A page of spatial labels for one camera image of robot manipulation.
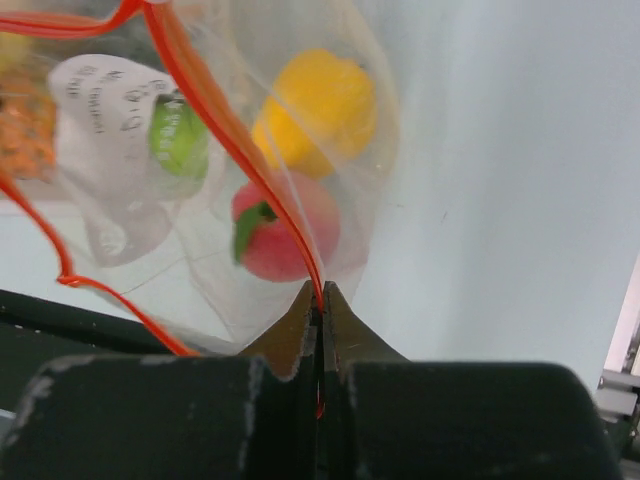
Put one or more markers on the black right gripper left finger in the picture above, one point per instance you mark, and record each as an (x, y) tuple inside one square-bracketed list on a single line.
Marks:
[(276, 412)]

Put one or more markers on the clear zip bag red zipper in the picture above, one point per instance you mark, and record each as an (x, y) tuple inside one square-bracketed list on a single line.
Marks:
[(206, 265)]

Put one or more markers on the green toy bell pepper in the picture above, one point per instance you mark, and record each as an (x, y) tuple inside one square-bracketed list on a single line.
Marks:
[(177, 137)]

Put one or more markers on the orange toy pineapple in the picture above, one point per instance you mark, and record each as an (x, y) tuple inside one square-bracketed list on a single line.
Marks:
[(28, 122)]

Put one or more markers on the yellow toy bell pepper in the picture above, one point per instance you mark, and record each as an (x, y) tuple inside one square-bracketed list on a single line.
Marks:
[(322, 113)]

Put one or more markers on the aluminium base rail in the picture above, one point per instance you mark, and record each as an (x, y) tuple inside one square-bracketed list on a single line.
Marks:
[(617, 394)]

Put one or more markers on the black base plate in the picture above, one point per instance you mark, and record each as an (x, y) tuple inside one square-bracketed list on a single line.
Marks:
[(34, 331)]

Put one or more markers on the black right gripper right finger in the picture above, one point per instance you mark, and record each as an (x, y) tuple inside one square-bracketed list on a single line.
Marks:
[(365, 397)]

